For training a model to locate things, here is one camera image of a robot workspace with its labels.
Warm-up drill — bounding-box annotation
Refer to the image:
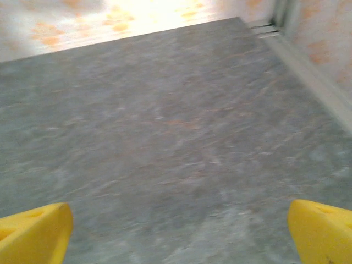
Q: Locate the aluminium table side rail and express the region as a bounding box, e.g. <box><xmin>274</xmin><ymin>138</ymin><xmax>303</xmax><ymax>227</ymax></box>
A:
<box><xmin>247</xmin><ymin>20</ymin><xmax>352</xmax><ymax>133</ymax></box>

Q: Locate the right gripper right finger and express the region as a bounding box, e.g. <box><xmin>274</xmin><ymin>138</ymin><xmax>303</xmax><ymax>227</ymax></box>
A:
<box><xmin>288</xmin><ymin>199</ymin><xmax>352</xmax><ymax>264</ymax></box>

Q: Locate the aluminium frame post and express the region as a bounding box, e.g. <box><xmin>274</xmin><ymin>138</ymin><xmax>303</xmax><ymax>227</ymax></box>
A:
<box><xmin>271</xmin><ymin>0</ymin><xmax>302</xmax><ymax>30</ymax></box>

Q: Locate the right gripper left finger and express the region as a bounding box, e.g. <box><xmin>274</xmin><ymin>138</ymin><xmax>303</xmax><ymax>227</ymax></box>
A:
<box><xmin>0</xmin><ymin>202</ymin><xmax>74</xmax><ymax>264</ymax></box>

